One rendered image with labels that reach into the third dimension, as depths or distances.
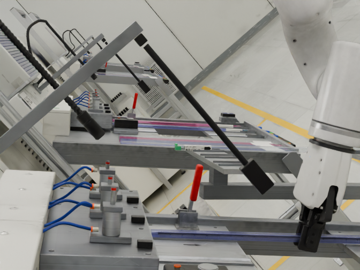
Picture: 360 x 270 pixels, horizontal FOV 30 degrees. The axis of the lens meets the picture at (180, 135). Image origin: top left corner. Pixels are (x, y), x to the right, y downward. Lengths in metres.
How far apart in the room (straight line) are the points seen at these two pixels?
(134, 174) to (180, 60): 3.30
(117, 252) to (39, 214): 0.12
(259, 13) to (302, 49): 7.65
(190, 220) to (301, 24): 0.36
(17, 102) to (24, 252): 1.15
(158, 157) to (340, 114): 0.93
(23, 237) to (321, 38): 0.61
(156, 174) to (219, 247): 4.49
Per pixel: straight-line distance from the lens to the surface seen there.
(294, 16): 1.05
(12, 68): 1.98
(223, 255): 1.00
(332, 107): 1.05
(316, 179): 1.05
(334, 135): 1.05
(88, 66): 0.82
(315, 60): 1.15
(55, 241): 0.82
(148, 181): 5.56
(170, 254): 0.99
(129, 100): 6.91
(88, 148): 1.89
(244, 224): 1.17
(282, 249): 1.20
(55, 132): 2.07
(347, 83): 1.05
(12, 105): 1.84
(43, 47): 5.38
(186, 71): 8.60
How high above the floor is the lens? 1.37
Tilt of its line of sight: 11 degrees down
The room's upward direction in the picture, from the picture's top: 41 degrees counter-clockwise
